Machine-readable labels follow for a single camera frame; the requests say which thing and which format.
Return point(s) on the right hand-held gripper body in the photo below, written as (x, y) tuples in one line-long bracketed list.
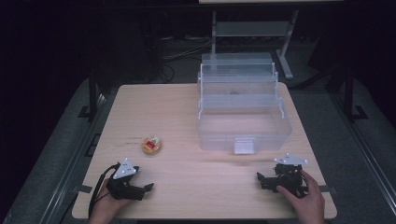
[(288, 175)]

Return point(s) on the round yellow tin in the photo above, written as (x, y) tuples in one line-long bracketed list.
[(151, 145)]

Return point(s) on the metal stand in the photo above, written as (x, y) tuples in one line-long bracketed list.
[(253, 37)]

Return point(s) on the person's left hand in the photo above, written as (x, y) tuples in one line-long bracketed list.
[(107, 207)]

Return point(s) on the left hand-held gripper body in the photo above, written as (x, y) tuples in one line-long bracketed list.
[(124, 183)]

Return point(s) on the person's right hand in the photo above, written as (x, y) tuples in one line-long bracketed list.
[(306, 200)]

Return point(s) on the black metal post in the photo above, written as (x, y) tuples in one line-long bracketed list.
[(92, 93), (351, 96)]

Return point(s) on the clear plastic tiered storage box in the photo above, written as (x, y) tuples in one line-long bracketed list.
[(241, 105)]

